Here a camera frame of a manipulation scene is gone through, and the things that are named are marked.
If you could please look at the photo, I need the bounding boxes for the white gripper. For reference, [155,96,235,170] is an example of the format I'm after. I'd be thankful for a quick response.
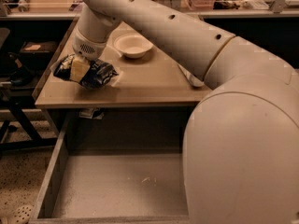
[70,26,107,82]

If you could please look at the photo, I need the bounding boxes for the blue chip bag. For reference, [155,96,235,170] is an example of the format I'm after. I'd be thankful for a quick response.
[50,54,119,90]

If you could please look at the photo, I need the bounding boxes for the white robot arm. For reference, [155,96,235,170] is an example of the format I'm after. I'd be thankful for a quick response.
[73,0,299,224]

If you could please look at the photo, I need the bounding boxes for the beige counter cabinet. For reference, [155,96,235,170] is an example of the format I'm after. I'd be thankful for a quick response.
[32,14,216,135]

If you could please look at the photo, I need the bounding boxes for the open grey drawer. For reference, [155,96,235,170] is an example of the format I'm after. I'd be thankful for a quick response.
[30,112,189,224]

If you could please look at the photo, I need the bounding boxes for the black box on shelf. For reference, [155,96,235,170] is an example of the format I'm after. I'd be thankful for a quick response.
[20,41,58,59]

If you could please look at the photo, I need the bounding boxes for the white paper bowl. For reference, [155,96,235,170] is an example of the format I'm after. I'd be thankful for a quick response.
[114,34,153,59]

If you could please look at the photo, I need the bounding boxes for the white plastic bottle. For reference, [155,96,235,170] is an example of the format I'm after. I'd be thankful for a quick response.
[178,65,204,88]

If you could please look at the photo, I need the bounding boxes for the white perforated clog shoe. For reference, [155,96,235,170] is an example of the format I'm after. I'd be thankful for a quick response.
[0,204,33,224]

